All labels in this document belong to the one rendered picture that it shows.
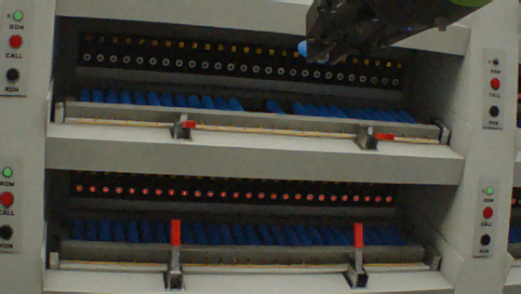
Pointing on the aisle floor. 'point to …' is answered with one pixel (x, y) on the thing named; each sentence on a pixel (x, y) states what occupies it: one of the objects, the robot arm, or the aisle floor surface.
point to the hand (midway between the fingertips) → (331, 43)
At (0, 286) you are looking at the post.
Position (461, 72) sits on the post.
